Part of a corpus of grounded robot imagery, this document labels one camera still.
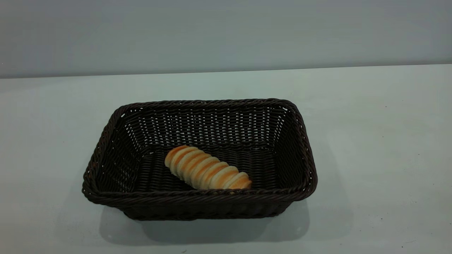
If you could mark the dark brown wicker basket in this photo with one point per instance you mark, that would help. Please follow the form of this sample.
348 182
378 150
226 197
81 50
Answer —
169 197

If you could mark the striped golden bread roll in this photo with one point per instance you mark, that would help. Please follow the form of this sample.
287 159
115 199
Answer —
204 169

